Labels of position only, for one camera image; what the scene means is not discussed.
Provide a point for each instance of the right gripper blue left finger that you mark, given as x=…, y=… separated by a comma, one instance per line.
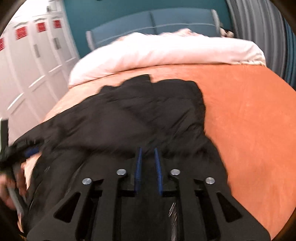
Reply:
x=136, y=174

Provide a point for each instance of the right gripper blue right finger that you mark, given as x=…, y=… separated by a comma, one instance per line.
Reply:
x=160, y=170

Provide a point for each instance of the black puffer jacket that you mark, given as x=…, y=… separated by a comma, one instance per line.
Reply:
x=81, y=184

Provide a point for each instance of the person's left hand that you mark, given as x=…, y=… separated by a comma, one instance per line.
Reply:
x=13, y=185

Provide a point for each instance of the orange bed cover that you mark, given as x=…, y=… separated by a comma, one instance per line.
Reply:
x=250, y=119

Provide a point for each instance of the white wardrobe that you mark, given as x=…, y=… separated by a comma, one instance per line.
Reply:
x=37, y=55

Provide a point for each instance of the white pink duvet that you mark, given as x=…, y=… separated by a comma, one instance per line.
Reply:
x=137, y=50

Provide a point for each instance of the items on nightstand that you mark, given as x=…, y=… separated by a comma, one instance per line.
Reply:
x=226, y=33

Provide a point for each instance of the blue upholstered headboard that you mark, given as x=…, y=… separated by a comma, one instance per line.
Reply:
x=155, y=22

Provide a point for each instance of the grey blue curtain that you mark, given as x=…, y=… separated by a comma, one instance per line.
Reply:
x=261, y=22

